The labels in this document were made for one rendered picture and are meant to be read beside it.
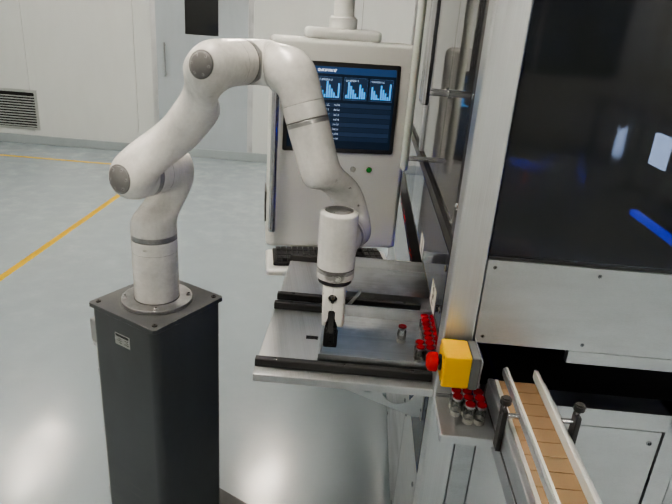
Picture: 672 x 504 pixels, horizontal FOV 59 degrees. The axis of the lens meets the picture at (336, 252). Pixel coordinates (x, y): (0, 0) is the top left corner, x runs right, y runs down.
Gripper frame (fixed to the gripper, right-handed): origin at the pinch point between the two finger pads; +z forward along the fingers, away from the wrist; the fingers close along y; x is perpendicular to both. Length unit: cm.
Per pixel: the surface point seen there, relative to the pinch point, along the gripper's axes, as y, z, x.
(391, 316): 19.7, 3.2, -15.3
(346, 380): -10.2, 4.4, -4.5
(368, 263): 54, 3, -9
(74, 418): 75, 92, 106
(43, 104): 544, 46, 360
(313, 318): 17.0, 4.4, 5.3
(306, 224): 87, 3, 15
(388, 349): 4.2, 4.2, -14.2
